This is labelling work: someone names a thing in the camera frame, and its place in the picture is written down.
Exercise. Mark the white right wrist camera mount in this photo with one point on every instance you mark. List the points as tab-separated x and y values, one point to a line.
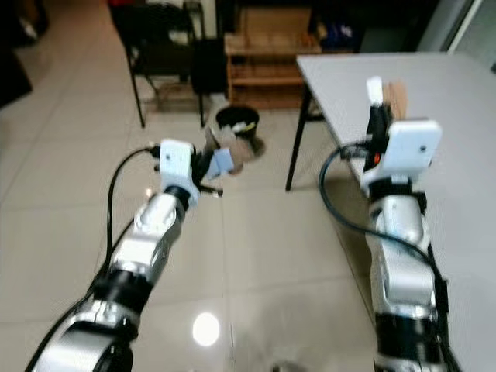
415	147

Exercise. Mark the brown cardboard box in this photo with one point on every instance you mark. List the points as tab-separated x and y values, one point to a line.
275	29

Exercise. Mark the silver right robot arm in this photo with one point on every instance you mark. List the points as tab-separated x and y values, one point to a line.
407	232

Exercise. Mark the black metal chair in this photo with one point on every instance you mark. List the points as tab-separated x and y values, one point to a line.
155	37

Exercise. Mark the black bag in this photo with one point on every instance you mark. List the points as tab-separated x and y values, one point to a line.
208	68

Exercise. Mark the black metal table frame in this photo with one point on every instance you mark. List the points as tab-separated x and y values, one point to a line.
298	139

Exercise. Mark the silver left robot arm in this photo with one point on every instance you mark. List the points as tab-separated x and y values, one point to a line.
151	240

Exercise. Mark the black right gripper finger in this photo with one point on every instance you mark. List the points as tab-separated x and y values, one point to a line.
375	118
387	118

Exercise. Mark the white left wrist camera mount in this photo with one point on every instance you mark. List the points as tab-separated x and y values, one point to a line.
177	161

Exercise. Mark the brown cardboard scrap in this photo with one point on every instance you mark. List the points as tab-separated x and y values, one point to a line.
229	142

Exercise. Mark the wooden shoe rack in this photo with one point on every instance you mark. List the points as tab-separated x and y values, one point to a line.
267	76

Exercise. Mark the blue plastic bag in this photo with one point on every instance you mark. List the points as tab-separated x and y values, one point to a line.
335	33

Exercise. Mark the black rubbish bin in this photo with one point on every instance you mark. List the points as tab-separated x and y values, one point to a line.
236	116

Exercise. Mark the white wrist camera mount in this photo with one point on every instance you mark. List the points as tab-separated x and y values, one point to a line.
415	147
177	161

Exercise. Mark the white sliding door frame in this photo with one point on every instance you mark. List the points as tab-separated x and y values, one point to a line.
469	19

